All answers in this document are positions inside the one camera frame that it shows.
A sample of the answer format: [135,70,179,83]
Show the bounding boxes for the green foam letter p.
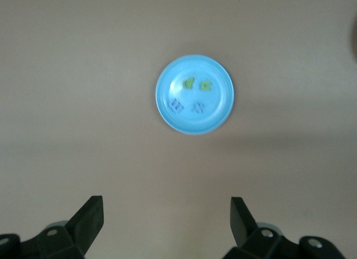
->
[181,76,195,90]

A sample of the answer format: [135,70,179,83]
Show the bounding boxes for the blue foam letter m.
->
[169,98,184,116]

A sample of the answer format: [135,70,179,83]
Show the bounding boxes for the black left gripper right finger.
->
[223,196,296,259]

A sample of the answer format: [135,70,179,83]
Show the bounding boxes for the blue plate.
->
[155,54,234,136]

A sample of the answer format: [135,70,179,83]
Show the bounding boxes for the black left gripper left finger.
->
[36,195,104,259]

